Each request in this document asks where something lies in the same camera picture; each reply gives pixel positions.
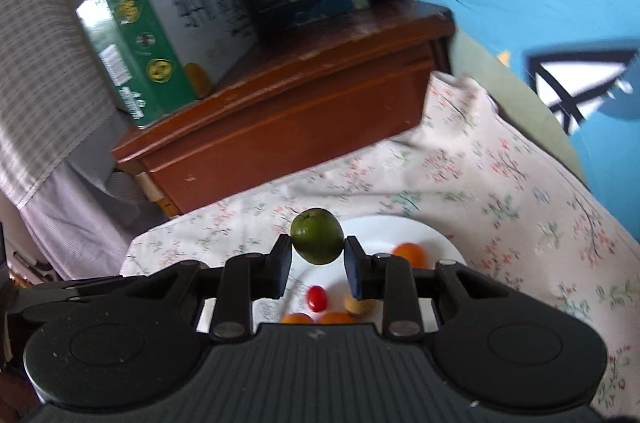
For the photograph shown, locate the white plate with grey flowers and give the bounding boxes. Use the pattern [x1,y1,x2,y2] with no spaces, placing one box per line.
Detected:
[252,215,466,329]

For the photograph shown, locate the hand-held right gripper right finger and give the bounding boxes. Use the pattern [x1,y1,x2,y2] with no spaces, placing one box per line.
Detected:
[344,235,508,339]

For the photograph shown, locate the brown wooden nightstand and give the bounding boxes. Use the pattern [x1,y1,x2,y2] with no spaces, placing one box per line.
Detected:
[111,0,456,218]

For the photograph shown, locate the green carton box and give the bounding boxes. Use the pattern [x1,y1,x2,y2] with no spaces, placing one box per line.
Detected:
[75,0,258,129]

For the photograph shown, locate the green lime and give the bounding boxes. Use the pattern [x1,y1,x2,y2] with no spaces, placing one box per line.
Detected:
[290,208,346,265]

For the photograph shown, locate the blue plush cushion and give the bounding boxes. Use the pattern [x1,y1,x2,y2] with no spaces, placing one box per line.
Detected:
[387,0,640,239]

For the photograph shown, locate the sage green bed sheet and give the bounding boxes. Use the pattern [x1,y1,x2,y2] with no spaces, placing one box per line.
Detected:
[450,28,588,194]

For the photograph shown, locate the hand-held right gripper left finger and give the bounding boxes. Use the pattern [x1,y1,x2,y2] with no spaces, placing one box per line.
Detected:
[120,234,293,340]

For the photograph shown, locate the floral tablecloth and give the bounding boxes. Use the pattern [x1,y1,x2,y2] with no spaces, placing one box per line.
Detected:
[120,72,640,416]

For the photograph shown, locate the red cherry tomato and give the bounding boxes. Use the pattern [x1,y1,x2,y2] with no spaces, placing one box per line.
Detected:
[306,285,328,313]

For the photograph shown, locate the grey checked curtain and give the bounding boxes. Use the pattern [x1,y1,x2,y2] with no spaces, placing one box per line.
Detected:
[0,0,118,209]

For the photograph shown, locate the lavender cloth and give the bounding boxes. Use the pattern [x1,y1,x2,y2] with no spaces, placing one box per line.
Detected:
[20,163,168,281]

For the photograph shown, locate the small yellow-brown fruit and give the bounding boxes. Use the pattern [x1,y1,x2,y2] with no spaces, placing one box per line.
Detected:
[344,295,376,318]

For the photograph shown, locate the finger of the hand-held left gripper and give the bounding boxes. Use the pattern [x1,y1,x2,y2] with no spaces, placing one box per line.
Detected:
[7,275,123,320]

